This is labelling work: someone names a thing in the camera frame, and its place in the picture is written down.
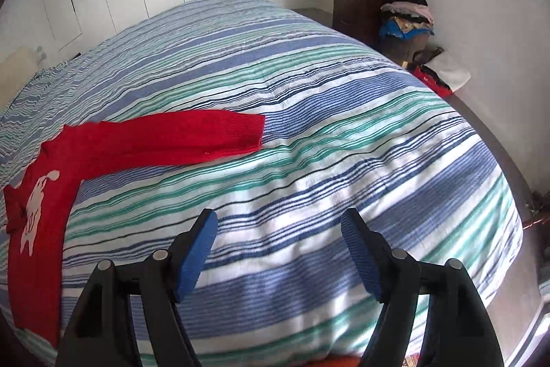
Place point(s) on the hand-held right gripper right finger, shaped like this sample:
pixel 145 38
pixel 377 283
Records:
pixel 364 259

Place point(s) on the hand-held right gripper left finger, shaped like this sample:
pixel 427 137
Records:
pixel 195 257

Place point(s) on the red knitted sweater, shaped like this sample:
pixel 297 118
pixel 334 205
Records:
pixel 129 143

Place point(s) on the pile of mixed clothes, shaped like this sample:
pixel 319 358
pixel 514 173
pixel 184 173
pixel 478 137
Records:
pixel 408 21

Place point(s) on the striped bed cover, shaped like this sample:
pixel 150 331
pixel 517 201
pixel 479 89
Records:
pixel 300 113

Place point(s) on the red bag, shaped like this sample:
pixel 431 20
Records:
pixel 432 81

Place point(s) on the white bag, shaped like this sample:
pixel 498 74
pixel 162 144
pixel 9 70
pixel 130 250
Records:
pixel 451 70

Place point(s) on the dark wooden dresser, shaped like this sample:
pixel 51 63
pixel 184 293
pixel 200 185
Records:
pixel 352 10

